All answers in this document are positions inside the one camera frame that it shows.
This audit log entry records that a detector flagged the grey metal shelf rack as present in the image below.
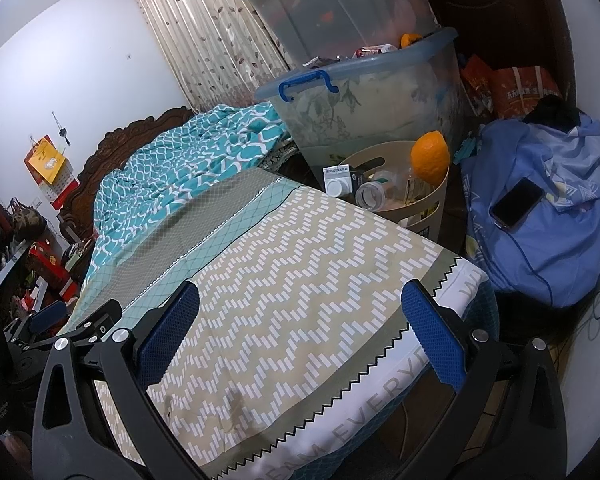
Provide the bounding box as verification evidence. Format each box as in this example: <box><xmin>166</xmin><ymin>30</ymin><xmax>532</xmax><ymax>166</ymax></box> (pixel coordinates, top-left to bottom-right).
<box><xmin>0</xmin><ymin>180</ymin><xmax>81</xmax><ymax>341</ymax></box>

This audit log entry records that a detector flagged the large orange peel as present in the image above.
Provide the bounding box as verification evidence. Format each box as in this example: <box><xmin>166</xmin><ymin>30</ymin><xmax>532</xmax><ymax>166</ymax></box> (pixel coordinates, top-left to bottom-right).
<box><xmin>411</xmin><ymin>131</ymin><xmax>451</xmax><ymax>186</ymax></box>

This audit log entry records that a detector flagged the clear storage bin teal lid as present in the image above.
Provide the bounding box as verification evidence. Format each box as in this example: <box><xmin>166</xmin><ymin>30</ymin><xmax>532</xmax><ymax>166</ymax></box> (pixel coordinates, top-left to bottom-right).
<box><xmin>238</xmin><ymin>0</ymin><xmax>441</xmax><ymax>66</ymax></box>

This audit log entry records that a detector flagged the red white packet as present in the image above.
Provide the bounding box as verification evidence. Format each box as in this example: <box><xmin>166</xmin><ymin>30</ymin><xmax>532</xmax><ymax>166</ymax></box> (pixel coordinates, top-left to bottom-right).
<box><xmin>355</xmin><ymin>44</ymin><xmax>398</xmax><ymax>58</ymax></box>

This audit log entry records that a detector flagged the small white blue carton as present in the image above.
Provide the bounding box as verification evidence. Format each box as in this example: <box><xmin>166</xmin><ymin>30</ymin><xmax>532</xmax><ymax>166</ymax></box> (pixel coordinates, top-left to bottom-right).
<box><xmin>322</xmin><ymin>165</ymin><xmax>362</xmax><ymax>197</ymax></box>

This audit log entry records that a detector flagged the blue cable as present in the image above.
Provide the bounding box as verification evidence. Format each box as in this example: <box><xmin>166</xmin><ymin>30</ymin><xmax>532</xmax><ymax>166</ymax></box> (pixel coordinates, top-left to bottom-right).
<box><xmin>500</xmin><ymin>225</ymin><xmax>556</xmax><ymax>308</ymax></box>

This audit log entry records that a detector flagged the beige plastic basket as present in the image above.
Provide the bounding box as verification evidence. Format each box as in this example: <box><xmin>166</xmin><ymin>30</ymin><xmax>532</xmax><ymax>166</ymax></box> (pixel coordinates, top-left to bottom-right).
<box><xmin>337</xmin><ymin>140</ymin><xmax>451</xmax><ymax>243</ymax></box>

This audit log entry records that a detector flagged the orange snack packet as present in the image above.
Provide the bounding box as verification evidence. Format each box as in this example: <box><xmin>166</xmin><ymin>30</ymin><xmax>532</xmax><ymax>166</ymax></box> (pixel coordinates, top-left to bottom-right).
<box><xmin>461</xmin><ymin>55</ymin><xmax>496</xmax><ymax>116</ymax></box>

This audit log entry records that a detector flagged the orange printed bag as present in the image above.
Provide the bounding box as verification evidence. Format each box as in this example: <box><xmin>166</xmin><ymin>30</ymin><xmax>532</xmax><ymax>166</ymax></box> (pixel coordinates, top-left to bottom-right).
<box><xmin>490</xmin><ymin>66</ymin><xmax>563</xmax><ymax>120</ymax></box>

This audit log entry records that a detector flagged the red yellow wall calendar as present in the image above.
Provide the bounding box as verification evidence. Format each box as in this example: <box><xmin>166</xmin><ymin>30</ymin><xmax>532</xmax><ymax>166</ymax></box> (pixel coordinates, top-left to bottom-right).
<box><xmin>24</xmin><ymin>135</ymin><xmax>81</xmax><ymax>209</ymax></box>

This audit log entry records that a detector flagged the leaf patterned curtain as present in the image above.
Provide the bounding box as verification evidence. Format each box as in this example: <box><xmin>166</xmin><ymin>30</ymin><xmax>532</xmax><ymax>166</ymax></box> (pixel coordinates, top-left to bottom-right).
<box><xmin>125</xmin><ymin>0</ymin><xmax>301</xmax><ymax>113</ymax></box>

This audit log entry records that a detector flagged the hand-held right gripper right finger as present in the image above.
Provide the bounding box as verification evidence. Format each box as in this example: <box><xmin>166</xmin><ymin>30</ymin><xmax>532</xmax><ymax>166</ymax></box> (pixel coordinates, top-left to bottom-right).
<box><xmin>401</xmin><ymin>280</ymin><xmax>568</xmax><ymax>480</ymax></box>

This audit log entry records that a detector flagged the black smartphone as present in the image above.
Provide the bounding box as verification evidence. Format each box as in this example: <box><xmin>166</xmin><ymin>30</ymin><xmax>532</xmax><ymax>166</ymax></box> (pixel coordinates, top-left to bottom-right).
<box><xmin>490</xmin><ymin>177</ymin><xmax>546</xmax><ymax>231</ymax></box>

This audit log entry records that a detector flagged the carved wooden headboard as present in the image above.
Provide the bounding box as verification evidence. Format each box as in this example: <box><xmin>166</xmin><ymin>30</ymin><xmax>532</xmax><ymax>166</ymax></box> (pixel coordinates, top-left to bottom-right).
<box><xmin>60</xmin><ymin>106</ymin><xmax>196</xmax><ymax>246</ymax></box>

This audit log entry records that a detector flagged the camouflage handbag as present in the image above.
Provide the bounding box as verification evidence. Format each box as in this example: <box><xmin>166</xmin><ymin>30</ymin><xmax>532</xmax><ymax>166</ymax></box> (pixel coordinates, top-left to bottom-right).
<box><xmin>10</xmin><ymin>199</ymin><xmax>48</xmax><ymax>241</ymax></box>

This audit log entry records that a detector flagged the clear storage bin blue handle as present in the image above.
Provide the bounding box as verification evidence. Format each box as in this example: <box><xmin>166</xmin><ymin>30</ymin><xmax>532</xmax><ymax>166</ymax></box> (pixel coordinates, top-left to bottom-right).
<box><xmin>255</xmin><ymin>27</ymin><xmax>476</xmax><ymax>171</ymax></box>

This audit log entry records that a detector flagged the red gift box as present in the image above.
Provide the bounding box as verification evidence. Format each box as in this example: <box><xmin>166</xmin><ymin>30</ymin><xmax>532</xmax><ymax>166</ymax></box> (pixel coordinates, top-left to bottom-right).
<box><xmin>27</xmin><ymin>240</ymin><xmax>78</xmax><ymax>301</ymax></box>

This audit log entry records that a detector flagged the blue cloth bundle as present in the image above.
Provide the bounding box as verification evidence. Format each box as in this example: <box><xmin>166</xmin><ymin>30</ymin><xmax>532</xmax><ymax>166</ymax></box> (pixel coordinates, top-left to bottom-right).
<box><xmin>462</xmin><ymin>110</ymin><xmax>600</xmax><ymax>309</ymax></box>

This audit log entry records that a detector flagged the clear plastic bottle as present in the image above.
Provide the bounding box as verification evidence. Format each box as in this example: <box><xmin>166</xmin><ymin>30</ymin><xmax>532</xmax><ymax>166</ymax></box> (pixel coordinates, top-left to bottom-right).
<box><xmin>355</xmin><ymin>170</ymin><xmax>401</xmax><ymax>211</ymax></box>

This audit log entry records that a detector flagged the teal patterned blanket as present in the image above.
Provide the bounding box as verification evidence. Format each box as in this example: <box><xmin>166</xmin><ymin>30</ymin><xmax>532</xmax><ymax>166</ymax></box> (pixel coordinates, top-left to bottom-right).
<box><xmin>80</xmin><ymin>102</ymin><xmax>293</xmax><ymax>281</ymax></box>

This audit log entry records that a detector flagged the black cloth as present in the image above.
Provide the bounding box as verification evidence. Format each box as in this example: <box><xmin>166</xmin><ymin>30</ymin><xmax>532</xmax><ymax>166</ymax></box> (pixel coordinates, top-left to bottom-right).
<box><xmin>524</xmin><ymin>95</ymin><xmax>581</xmax><ymax>128</ymax></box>

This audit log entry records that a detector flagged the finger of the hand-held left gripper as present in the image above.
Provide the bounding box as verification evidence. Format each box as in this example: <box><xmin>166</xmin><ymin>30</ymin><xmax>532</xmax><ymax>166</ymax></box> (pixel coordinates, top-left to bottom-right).
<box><xmin>2</xmin><ymin>301</ymin><xmax>71</xmax><ymax>343</ymax></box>
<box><xmin>72</xmin><ymin>299</ymin><xmax>122</xmax><ymax>346</ymax></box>

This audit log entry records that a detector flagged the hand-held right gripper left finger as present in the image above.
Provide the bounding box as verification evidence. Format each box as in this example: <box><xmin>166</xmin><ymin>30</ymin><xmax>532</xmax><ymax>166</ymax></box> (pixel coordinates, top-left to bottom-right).
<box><xmin>30</xmin><ymin>280</ymin><xmax>211</xmax><ymax>480</ymax></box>

